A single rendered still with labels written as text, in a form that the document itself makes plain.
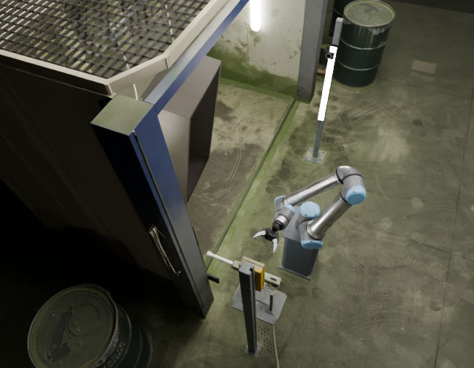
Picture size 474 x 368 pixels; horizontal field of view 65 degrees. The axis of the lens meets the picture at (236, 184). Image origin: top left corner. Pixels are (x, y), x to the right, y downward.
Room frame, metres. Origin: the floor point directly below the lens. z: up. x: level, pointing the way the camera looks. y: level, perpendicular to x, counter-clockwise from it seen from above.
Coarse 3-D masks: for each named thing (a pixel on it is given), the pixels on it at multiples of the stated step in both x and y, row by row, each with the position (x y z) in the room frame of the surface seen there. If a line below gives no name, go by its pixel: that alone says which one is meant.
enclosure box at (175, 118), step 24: (192, 72) 2.13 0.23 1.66; (216, 72) 2.29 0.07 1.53; (144, 96) 1.88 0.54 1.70; (192, 96) 1.90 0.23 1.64; (216, 96) 2.28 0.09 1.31; (168, 120) 1.78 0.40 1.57; (192, 120) 2.40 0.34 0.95; (168, 144) 1.80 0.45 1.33; (192, 144) 2.43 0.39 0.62; (192, 168) 2.25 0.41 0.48; (192, 192) 1.97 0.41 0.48
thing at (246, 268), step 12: (252, 264) 0.70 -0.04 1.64; (240, 276) 0.67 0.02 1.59; (252, 276) 0.69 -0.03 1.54; (240, 288) 0.68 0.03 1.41; (252, 288) 0.67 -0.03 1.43; (252, 300) 0.66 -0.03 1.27; (252, 312) 0.66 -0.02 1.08; (252, 324) 0.65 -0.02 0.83; (252, 336) 0.66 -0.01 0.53; (252, 348) 0.66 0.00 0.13
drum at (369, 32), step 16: (368, 0) 4.23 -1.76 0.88; (352, 32) 3.79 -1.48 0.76; (368, 32) 3.70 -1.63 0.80; (384, 32) 3.73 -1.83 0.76; (352, 48) 3.76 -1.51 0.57; (368, 48) 3.69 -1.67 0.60; (336, 64) 3.94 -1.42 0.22; (352, 64) 3.74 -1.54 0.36; (368, 64) 3.70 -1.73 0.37; (336, 80) 3.87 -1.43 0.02; (352, 80) 3.72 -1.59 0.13; (368, 80) 3.71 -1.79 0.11
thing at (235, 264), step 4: (208, 252) 1.03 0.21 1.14; (208, 256) 1.01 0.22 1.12; (212, 256) 1.00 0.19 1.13; (216, 256) 1.00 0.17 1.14; (220, 256) 1.00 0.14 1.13; (220, 260) 0.97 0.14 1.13; (224, 260) 0.97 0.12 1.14; (228, 260) 0.97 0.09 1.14; (232, 264) 0.93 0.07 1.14; (236, 264) 0.93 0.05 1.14; (232, 268) 0.93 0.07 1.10; (236, 268) 0.91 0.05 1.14; (264, 276) 0.84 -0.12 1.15; (268, 276) 0.84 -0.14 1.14; (272, 276) 0.83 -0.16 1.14; (264, 280) 0.82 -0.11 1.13; (268, 280) 0.81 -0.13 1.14; (272, 280) 0.81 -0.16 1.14; (276, 280) 0.81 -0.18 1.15; (280, 280) 0.81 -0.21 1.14; (272, 284) 0.79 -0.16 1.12; (276, 284) 0.79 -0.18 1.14
